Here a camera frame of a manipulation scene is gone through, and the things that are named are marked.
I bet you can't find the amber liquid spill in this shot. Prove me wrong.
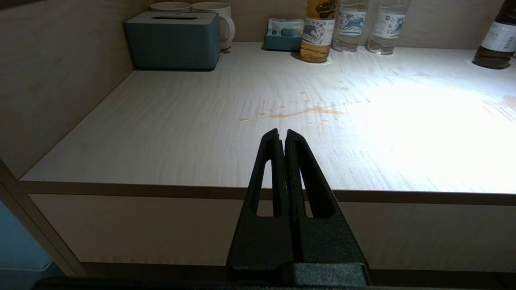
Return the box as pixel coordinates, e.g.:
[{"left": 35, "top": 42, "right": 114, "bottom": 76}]
[{"left": 239, "top": 87, "right": 373, "bottom": 123}]

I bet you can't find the bottle with amber liquid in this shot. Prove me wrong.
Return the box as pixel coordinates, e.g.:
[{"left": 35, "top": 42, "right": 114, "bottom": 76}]
[{"left": 300, "top": 0, "right": 338, "bottom": 64}]

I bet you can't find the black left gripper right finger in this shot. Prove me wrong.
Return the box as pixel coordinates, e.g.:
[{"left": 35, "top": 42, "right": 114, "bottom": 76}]
[{"left": 284, "top": 129, "right": 367, "bottom": 265}]

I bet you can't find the small blue tray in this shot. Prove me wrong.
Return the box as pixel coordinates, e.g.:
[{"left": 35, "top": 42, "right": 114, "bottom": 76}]
[{"left": 264, "top": 34, "right": 303, "bottom": 52}]

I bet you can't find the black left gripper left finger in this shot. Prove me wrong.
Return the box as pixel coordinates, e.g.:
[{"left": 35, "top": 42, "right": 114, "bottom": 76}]
[{"left": 226, "top": 128, "right": 302, "bottom": 271}]

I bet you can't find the light wood cabinet front panel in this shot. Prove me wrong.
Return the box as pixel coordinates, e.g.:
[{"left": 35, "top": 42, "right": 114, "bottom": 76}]
[{"left": 28, "top": 193, "right": 516, "bottom": 272}]

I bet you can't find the white ceramic mug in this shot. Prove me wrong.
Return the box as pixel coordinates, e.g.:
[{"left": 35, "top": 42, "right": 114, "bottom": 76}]
[
  {"left": 150, "top": 2, "right": 191, "bottom": 12},
  {"left": 191, "top": 2, "right": 235, "bottom": 50}
]

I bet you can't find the bottle with dark liquid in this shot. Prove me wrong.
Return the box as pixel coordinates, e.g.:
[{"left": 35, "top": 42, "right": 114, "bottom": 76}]
[{"left": 472, "top": 0, "right": 516, "bottom": 70}]

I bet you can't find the clear water bottle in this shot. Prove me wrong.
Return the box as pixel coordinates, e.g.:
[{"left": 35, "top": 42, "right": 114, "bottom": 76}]
[
  {"left": 332, "top": 0, "right": 368, "bottom": 53},
  {"left": 366, "top": 0, "right": 410, "bottom": 55}
]

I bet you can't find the blue-grey tissue box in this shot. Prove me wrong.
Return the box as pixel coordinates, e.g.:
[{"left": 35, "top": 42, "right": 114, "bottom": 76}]
[{"left": 124, "top": 11, "right": 221, "bottom": 71}]

